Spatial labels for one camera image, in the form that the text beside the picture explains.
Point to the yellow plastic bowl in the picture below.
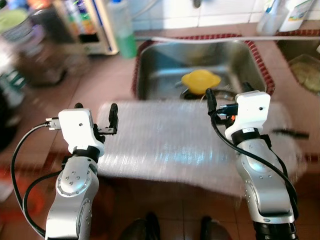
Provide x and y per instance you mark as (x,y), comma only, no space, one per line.
(200,80)

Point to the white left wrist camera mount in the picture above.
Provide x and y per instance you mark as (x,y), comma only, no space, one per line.
(77,127)

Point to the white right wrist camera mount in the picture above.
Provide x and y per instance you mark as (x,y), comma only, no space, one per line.
(250,110)

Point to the green liquid bottle blue cap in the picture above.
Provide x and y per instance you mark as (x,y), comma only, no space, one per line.
(127,47)

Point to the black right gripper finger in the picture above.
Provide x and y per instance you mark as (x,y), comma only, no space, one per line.
(211,100)
(247,87)

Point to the stainless steel sink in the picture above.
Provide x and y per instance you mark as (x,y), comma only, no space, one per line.
(160,65)

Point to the dark robot foot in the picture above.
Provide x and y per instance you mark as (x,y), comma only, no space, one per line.
(216,230)
(140,229)

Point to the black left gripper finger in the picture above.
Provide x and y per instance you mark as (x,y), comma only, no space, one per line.
(113,117)
(78,106)

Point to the dark left robot foot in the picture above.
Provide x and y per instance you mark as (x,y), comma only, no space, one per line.
(140,229)

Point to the tiled side basin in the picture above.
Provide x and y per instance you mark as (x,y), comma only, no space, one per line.
(285,47)

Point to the clear plastic container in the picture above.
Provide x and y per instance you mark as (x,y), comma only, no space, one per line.
(305,75)

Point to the clear bubble wrap sheet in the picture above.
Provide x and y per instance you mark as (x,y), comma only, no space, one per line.
(175,140)

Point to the dark right robot foot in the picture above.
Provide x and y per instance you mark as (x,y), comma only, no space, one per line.
(216,230)

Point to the white water purifier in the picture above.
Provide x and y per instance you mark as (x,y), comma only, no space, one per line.
(95,42)

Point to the clear plastic cup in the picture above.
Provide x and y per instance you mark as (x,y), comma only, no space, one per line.
(272,22)

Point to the metal faucet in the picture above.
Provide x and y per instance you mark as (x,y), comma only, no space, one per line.
(197,3)

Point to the white plastic bottle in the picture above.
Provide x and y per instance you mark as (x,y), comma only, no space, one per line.
(300,15)

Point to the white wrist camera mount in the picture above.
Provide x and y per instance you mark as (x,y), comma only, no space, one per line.
(77,127)
(250,110)

